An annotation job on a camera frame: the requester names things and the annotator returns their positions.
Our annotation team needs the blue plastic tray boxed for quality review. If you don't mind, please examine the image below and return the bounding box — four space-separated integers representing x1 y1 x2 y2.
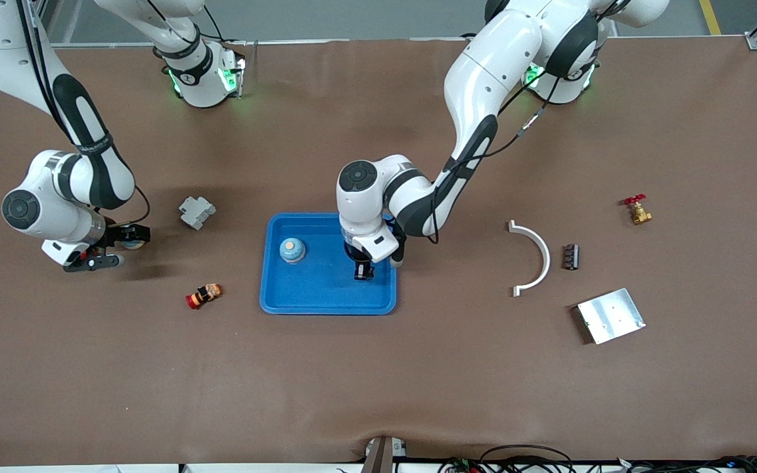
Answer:
260 212 398 316

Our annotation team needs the white circuit breaker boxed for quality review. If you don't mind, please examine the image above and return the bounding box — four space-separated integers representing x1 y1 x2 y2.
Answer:
178 196 217 231

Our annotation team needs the red yellow emergency stop button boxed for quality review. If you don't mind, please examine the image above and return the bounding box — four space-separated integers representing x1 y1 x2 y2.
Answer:
185 283 223 310

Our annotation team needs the silver metal plate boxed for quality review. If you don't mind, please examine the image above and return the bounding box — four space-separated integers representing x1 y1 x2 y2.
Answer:
576 288 647 345

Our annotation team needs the white curved bracket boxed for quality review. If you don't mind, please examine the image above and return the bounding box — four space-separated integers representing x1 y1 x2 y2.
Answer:
507 220 551 298

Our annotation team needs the grey metal mount bracket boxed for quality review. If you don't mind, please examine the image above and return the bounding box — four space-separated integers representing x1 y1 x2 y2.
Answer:
362 436 409 473

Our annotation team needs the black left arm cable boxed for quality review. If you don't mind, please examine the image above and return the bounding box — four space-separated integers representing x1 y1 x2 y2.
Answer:
426 62 573 245

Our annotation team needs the black right base cable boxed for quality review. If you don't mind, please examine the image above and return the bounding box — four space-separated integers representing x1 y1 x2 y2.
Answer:
202 5 227 43

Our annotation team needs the black cable loop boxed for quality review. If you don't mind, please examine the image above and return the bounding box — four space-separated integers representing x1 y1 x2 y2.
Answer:
479 445 575 473

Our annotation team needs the brass valve red handle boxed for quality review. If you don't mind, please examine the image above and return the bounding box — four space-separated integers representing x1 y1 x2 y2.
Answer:
623 194 653 226

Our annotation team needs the black cable bundle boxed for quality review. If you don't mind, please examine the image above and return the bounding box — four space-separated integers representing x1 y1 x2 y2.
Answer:
615 455 757 473

